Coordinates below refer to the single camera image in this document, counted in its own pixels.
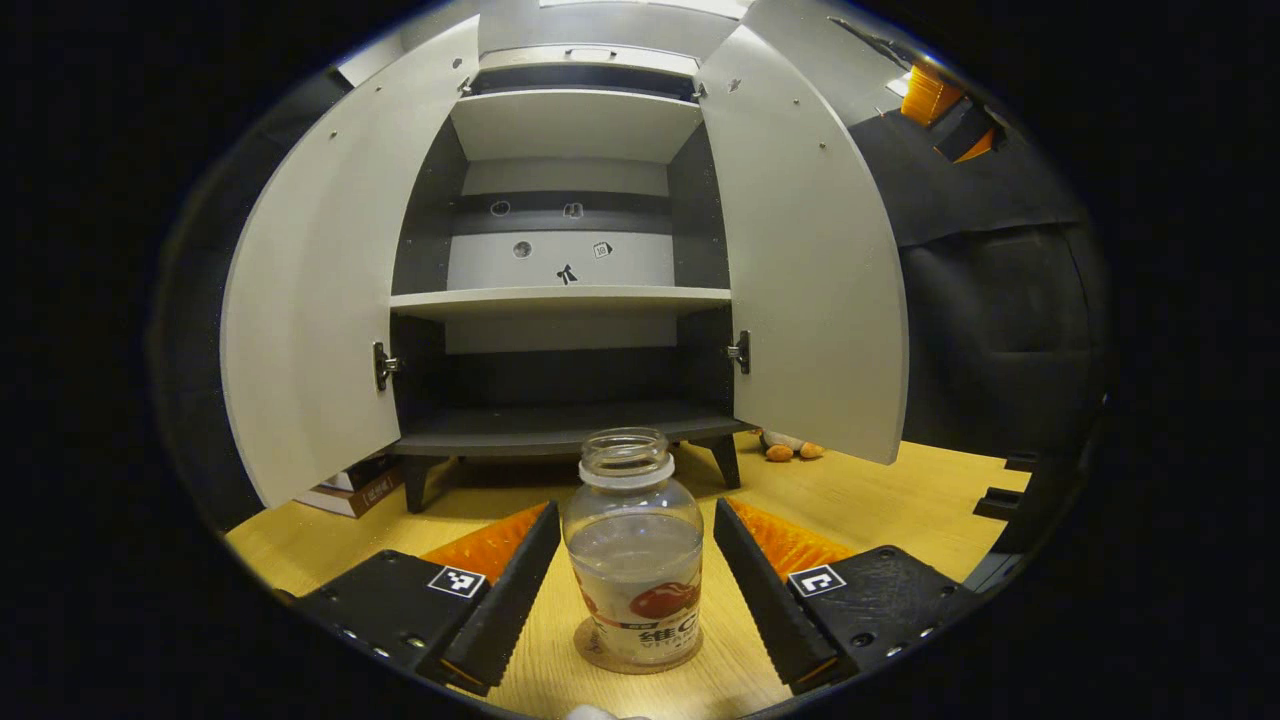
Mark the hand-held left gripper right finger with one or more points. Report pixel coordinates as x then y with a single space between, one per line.
765 600

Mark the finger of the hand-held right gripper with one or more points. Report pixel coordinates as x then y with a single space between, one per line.
985 147
930 93

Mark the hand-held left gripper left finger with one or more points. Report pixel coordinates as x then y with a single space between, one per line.
510 610

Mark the round wooden coaster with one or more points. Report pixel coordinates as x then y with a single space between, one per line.
590 648

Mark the clear bottle with red label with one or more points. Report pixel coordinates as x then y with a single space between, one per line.
635 560

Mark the grey cabinet door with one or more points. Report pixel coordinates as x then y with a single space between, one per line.
810 260
320 280

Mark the grey wooden cabinet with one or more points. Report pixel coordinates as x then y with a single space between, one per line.
570 300

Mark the metal door hinge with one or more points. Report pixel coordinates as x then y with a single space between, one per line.
740 352
383 366

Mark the penguin plush toy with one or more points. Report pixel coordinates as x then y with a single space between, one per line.
785 445

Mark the black backdrop cloth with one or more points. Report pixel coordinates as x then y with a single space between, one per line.
1000 320

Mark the stack of books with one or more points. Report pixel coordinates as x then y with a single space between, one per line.
350 492

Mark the black table bracket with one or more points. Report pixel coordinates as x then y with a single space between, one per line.
998 503

